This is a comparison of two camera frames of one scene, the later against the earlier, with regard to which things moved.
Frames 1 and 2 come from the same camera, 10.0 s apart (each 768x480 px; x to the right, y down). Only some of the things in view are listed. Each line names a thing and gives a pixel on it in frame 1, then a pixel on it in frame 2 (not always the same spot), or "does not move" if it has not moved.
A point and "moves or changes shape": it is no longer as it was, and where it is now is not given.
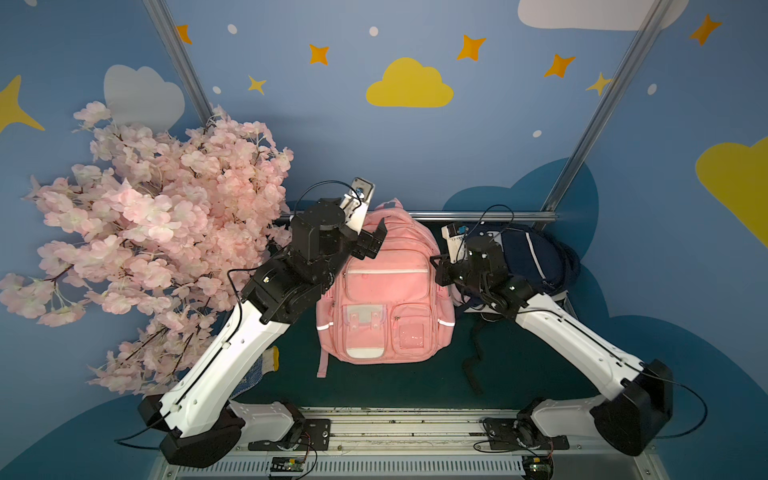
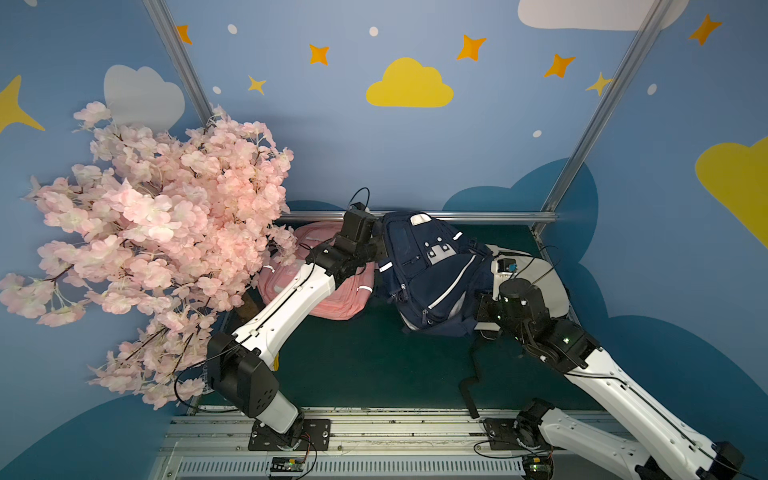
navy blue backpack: x=529 y=252 to x=435 y=273
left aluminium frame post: x=192 y=80 does not move
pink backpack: x=388 y=309 moves or changes shape
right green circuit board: x=537 y=467 does not move
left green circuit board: x=287 y=464 does not move
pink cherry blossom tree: x=152 y=239 does not move
